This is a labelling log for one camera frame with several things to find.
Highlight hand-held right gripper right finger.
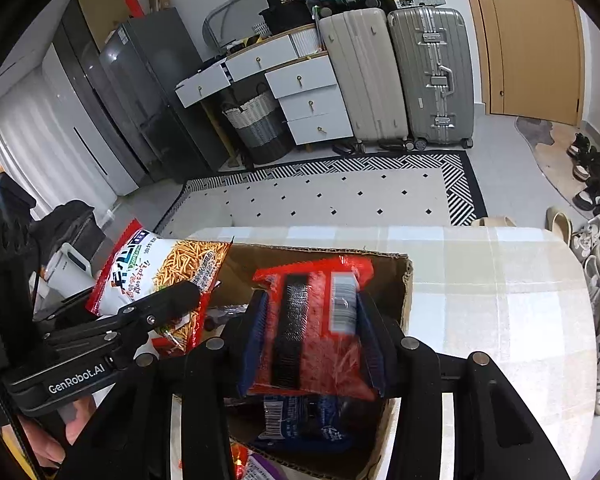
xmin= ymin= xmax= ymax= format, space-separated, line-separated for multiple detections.
xmin=356 ymin=292 xmax=572 ymax=480

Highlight white tall cabinet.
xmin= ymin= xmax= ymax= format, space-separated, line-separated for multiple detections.
xmin=41 ymin=42 xmax=142 ymax=197

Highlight white drawer cabinet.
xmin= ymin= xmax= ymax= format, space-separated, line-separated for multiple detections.
xmin=175 ymin=27 xmax=356 ymax=153

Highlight yellow cloth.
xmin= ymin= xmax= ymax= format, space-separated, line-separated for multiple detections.
xmin=2 ymin=422 xmax=43 ymax=480

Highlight black hat boxes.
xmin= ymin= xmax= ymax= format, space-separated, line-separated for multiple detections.
xmin=258 ymin=0 xmax=317 ymax=35

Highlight white noodle snack bag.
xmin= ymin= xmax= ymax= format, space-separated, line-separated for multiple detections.
xmin=86 ymin=217 xmax=233 ymax=356

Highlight person's left hand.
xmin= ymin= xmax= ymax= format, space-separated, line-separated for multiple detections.
xmin=20 ymin=394 xmax=101 ymax=467

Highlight cardboard box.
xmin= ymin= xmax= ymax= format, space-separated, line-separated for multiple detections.
xmin=172 ymin=242 xmax=415 ymax=480

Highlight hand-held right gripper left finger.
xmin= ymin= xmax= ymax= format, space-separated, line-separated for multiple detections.
xmin=55 ymin=289 xmax=271 ymax=480

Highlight woven laundry basket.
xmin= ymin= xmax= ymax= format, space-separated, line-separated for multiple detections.
xmin=222 ymin=91 xmax=295 ymax=166

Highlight flat cardboard sheet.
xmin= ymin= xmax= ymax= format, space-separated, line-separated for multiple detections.
xmin=75 ymin=0 xmax=126 ymax=51

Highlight purple and white snack bag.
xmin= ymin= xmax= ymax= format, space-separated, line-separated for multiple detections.
xmin=245 ymin=452 xmax=286 ymax=480

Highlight silver suitcase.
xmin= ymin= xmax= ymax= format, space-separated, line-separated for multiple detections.
xmin=387 ymin=6 xmax=476 ymax=152

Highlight black and white patterned rug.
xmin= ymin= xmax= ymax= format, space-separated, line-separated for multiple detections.
xmin=155 ymin=150 xmax=488 ymax=241

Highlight grey metal wire frame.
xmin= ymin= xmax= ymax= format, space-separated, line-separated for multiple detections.
xmin=202 ymin=0 xmax=266 ymax=53

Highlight tall black cabinet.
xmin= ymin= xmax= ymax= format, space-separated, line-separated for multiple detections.
xmin=60 ymin=0 xmax=151 ymax=188

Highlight blue snack packet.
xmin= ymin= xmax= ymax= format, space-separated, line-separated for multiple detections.
xmin=250 ymin=395 xmax=361 ymax=453

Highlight group of shoes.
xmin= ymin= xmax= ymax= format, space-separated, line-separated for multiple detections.
xmin=567 ymin=132 xmax=600 ymax=417

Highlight white curtain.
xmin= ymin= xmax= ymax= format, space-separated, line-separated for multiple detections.
xmin=0 ymin=105 xmax=56 ymax=221

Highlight beige suitcase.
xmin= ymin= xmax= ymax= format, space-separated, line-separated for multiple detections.
xmin=319 ymin=7 xmax=411 ymax=150

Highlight wooden door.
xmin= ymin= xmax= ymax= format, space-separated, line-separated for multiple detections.
xmin=457 ymin=0 xmax=585 ymax=127

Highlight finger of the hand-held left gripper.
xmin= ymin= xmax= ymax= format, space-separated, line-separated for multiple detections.
xmin=107 ymin=281 xmax=204 ymax=358

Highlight dark grey fridge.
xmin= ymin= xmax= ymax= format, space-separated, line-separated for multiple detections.
xmin=99 ymin=7 xmax=246 ymax=173

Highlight grey and beige doormat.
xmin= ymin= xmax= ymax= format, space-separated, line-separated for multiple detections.
xmin=515 ymin=115 xmax=598 ymax=211

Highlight red cookie packet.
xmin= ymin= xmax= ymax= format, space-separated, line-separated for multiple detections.
xmin=247 ymin=254 xmax=381 ymax=402

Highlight black bag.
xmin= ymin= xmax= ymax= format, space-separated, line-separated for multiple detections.
xmin=30 ymin=200 xmax=106 ymax=273

